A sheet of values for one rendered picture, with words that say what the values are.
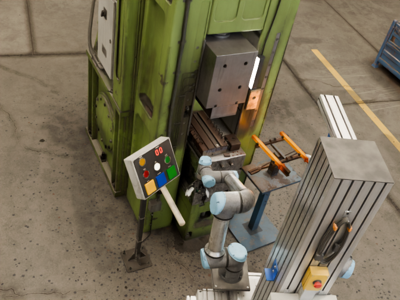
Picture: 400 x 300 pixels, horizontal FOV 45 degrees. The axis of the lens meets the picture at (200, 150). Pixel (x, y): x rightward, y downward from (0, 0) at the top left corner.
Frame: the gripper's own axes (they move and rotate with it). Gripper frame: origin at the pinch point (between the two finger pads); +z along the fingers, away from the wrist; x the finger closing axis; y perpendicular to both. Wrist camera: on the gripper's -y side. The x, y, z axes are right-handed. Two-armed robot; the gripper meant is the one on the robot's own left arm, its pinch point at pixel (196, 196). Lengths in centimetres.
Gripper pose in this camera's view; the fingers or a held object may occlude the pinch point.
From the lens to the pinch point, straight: 317.2
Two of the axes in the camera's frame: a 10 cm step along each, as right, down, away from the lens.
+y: 0.5, 6.7, -7.4
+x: 9.9, 0.8, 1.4
